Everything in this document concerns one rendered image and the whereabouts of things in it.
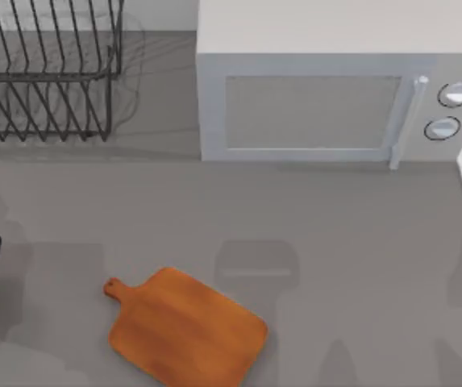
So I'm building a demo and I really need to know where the dark wire dish rack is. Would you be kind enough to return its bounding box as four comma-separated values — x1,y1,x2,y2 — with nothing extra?
0,0,126,143

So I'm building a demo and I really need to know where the pale microwave oven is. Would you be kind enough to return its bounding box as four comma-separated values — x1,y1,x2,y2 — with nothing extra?
196,0,462,170

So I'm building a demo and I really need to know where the wooden cutting board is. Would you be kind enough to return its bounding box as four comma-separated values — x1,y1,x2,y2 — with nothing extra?
102,266,269,387

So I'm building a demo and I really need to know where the large white microwave knob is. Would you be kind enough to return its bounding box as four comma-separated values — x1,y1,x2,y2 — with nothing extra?
437,79,462,108

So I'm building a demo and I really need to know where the pale microwave door handle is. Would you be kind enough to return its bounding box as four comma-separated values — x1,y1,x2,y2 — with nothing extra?
389,74,431,171

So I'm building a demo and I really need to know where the small white microwave knob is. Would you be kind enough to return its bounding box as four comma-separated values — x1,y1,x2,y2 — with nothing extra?
423,115,462,141

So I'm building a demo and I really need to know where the grey microwave door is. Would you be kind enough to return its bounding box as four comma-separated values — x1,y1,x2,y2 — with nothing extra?
197,53,437,163

